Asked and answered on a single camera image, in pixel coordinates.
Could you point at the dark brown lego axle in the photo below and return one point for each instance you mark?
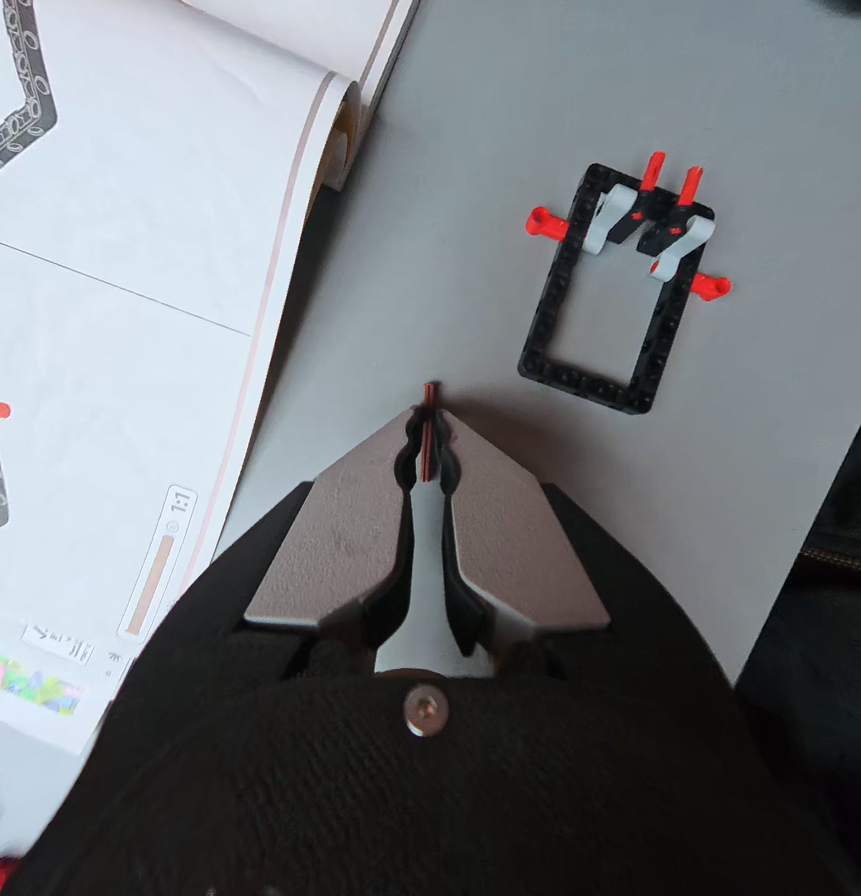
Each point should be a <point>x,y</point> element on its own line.
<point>427,441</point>

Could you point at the black backpack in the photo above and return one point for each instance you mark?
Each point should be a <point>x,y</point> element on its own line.
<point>822,700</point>

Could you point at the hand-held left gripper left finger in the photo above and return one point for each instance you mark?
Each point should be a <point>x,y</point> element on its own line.
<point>332,546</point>

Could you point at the black lego frame assembly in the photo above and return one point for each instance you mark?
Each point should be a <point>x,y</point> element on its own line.
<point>584,381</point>

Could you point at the lego instruction booklet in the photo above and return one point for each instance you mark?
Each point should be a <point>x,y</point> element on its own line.
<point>122,350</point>

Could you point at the red lego axle pin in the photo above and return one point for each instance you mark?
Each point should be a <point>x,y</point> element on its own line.
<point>688,187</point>

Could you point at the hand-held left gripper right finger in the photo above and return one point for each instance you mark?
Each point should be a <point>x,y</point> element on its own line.
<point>528,553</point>

